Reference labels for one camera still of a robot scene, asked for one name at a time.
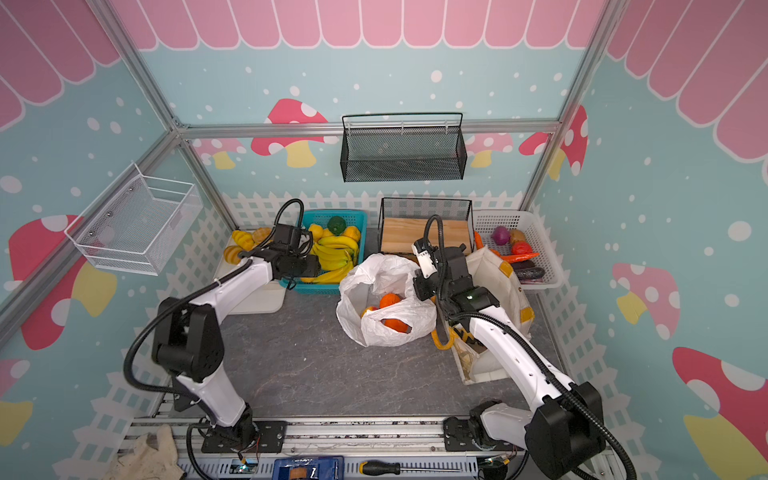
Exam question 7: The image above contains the black wall mesh basket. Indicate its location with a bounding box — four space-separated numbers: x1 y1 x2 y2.
340 112 468 182

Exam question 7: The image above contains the dark eggplant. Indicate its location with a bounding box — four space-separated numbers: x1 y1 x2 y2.
513 266 546 283

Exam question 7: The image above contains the yellow lemon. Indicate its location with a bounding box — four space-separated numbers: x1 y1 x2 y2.
309 224 325 242

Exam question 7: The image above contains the black orange screwdriver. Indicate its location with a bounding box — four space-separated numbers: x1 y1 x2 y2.
358 460 462 476

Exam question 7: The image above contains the orange fruit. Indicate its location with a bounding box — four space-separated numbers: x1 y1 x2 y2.
379 293 402 309
382 318 412 334

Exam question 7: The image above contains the purple onion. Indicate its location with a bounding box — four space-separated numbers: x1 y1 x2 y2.
491 226 511 246

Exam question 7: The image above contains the white canvas tote bag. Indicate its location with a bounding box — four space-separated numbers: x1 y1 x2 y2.
442 248 540 388

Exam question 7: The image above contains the black mesh wooden shelf rack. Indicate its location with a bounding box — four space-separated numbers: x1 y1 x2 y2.
378 197 475 255

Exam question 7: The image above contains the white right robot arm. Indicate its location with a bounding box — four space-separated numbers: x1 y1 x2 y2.
413 238 638 479

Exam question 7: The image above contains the brown potato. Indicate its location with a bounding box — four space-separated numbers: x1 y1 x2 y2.
509 229 527 245

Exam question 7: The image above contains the green avocado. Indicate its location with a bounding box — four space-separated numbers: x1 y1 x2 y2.
327 216 347 236

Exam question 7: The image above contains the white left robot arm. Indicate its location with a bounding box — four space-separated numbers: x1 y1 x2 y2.
123 223 319 450

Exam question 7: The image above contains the white wall wire basket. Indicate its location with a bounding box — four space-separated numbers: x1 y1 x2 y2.
65 164 203 276

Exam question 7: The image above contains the beige cloth rag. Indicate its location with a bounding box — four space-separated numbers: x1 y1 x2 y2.
103 425 185 480

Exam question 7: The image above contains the blue box on rail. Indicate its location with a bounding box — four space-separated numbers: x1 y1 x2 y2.
272 456 345 480

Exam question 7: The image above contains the yellow banana bunch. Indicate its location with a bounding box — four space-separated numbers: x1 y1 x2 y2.
301 236 360 285

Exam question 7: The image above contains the bread loaf pile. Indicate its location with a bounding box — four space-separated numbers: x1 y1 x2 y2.
223 227 271 265

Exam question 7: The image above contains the white plastic vegetable basket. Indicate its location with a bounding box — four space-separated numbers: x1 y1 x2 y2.
473 209 565 291

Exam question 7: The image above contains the red pepper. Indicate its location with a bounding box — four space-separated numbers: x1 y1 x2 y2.
511 241 534 255

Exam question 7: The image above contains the orange carrot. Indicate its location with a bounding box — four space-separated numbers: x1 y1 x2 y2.
501 252 539 264

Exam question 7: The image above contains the teal plastic fruit basket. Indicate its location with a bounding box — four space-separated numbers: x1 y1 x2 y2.
280 209 368 294

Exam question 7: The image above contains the white plastic grocery bag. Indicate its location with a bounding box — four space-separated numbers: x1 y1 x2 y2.
336 254 437 347

